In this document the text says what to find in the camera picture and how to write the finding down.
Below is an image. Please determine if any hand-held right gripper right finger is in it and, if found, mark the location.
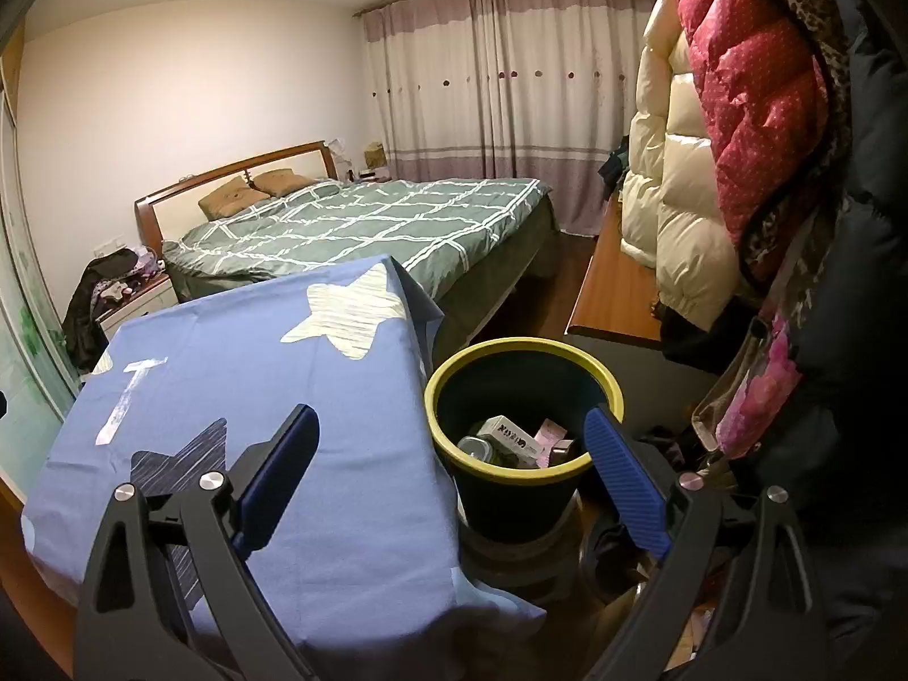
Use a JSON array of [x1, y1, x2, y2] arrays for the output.
[[582, 404, 827, 681]]

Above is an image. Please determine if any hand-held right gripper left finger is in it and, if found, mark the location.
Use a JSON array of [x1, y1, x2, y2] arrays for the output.
[[74, 404, 320, 681]]

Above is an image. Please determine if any dark bin with yellow rim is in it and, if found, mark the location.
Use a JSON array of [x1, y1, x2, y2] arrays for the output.
[[424, 338, 627, 540]]

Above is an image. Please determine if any white cardboard box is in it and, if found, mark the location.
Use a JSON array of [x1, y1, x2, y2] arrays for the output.
[[477, 417, 539, 468]]

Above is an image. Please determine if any pink paper packet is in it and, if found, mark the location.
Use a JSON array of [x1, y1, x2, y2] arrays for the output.
[[535, 420, 567, 468]]

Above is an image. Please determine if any blue star print tablecloth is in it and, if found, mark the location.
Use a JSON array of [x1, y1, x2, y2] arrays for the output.
[[21, 254, 547, 668]]

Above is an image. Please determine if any pink floral bag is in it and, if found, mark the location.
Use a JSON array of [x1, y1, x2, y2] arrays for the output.
[[691, 312, 802, 459]]

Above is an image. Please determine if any clear round container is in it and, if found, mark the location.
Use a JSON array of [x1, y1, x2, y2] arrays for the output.
[[457, 434, 498, 465]]

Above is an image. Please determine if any wooden dresser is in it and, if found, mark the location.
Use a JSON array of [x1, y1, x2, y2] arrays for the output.
[[564, 195, 682, 370]]

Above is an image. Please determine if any white nightstand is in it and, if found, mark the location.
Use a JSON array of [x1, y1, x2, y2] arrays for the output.
[[98, 275, 178, 342]]

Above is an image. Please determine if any pile of dark clothes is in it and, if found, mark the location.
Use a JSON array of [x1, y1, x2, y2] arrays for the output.
[[62, 247, 167, 370]]

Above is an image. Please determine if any green plaid duvet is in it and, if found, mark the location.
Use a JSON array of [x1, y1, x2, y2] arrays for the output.
[[162, 177, 554, 285]]

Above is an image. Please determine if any cream puffer jacket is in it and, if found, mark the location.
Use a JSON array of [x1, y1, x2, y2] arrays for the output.
[[620, 0, 753, 320]]

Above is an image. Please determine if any brown pillow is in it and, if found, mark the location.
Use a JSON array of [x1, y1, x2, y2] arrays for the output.
[[199, 176, 271, 220], [253, 169, 317, 196]]

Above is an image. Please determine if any wooden bed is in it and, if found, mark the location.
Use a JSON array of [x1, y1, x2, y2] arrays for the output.
[[134, 142, 561, 342]]

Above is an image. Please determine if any black jacket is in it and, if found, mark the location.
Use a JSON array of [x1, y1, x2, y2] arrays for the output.
[[766, 0, 908, 640]]

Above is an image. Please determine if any frosted glass wardrobe door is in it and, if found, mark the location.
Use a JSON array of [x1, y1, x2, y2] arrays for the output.
[[0, 28, 82, 441]]

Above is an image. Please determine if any heap of clothes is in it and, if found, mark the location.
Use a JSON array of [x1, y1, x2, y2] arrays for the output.
[[599, 134, 632, 192]]

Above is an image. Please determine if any pink dotted puffer jacket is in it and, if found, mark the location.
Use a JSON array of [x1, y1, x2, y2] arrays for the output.
[[670, 0, 831, 285]]

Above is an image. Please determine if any pink and white curtain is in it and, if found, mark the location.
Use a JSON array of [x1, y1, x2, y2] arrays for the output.
[[361, 0, 654, 235]]

